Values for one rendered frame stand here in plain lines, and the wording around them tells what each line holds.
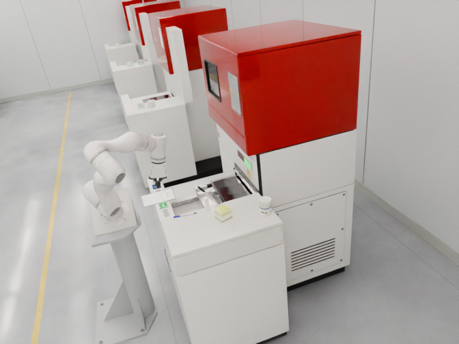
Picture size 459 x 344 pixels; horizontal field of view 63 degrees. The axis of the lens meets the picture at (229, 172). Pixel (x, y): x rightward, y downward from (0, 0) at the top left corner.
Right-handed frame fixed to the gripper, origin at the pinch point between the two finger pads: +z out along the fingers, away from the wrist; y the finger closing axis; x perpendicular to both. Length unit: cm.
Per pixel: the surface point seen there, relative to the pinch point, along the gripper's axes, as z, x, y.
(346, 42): -88, 15, -102
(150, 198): 16.1, -11.7, 2.7
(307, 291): 91, 18, -110
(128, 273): 70, -8, 18
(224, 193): 12.6, -4.4, -44.7
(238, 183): 10, -12, -57
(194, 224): 12.1, 28.6, -15.9
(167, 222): 15.0, 19.8, -2.1
